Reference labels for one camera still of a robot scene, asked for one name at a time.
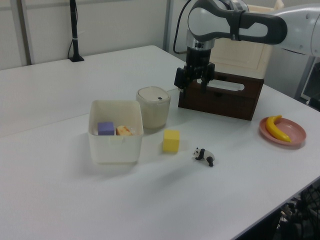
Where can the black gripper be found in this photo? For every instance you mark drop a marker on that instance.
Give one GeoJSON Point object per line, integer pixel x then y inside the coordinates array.
{"type": "Point", "coordinates": [196, 65]}

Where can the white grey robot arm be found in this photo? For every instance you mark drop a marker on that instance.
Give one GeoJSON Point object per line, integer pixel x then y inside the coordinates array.
{"type": "Point", "coordinates": [250, 22]}

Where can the dark brown wooden drawer box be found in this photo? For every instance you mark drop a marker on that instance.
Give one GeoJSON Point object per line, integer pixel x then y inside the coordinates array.
{"type": "Point", "coordinates": [226, 100]}

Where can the cream round lidded bin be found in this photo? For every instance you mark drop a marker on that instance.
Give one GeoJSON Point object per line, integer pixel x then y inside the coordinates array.
{"type": "Point", "coordinates": [153, 106]}

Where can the yellow foam cube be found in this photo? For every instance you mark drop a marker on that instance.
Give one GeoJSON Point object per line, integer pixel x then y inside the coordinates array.
{"type": "Point", "coordinates": [171, 141]}

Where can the cream plastic storage cabinet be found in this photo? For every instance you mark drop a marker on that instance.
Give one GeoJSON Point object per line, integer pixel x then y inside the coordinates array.
{"type": "Point", "coordinates": [243, 56]}

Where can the panda figurine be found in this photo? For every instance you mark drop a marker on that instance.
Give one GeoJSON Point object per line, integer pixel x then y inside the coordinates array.
{"type": "Point", "coordinates": [205, 155]}

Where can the toast slice toy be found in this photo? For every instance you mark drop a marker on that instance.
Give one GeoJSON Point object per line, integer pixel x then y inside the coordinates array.
{"type": "Point", "coordinates": [123, 130]}

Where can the white square plastic bin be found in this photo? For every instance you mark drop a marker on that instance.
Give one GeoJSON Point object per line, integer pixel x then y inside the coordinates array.
{"type": "Point", "coordinates": [115, 131]}

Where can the yellow banana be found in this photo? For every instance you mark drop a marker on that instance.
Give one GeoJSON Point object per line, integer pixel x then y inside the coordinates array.
{"type": "Point", "coordinates": [273, 128]}

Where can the purple foam cube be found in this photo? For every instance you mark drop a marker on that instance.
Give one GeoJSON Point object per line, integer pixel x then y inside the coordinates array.
{"type": "Point", "coordinates": [106, 128]}

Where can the pink plate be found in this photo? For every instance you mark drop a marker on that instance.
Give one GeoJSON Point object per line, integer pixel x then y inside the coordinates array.
{"type": "Point", "coordinates": [295, 132]}

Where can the black camera stand pole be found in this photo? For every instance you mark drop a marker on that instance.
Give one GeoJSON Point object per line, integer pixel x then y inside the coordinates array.
{"type": "Point", "coordinates": [74, 32]}

